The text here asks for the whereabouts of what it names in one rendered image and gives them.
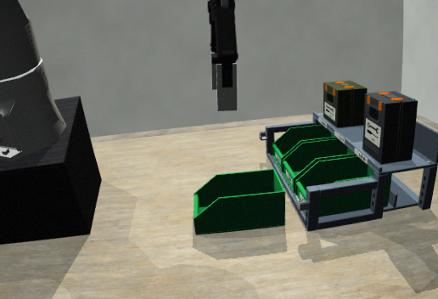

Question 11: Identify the green open-front bin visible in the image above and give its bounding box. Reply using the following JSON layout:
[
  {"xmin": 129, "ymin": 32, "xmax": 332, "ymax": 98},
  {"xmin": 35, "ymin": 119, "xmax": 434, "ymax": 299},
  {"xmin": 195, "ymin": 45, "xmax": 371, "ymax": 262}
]
[
  {"xmin": 296, "ymin": 156, "xmax": 392, "ymax": 217},
  {"xmin": 284, "ymin": 138, "xmax": 357, "ymax": 193},
  {"xmin": 194, "ymin": 169, "xmax": 285, "ymax": 234},
  {"xmin": 273, "ymin": 125, "xmax": 336, "ymax": 172}
]

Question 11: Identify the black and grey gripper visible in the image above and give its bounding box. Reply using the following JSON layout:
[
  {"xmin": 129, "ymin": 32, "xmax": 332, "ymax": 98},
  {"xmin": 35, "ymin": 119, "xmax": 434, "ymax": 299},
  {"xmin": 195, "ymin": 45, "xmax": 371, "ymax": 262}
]
[{"xmin": 208, "ymin": 0, "xmax": 239, "ymax": 111}]

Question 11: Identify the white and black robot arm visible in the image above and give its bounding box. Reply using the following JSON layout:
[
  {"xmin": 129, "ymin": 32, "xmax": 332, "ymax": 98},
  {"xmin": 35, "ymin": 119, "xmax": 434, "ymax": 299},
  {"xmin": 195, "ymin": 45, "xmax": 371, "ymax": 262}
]
[{"xmin": 0, "ymin": 0, "xmax": 66, "ymax": 162}]

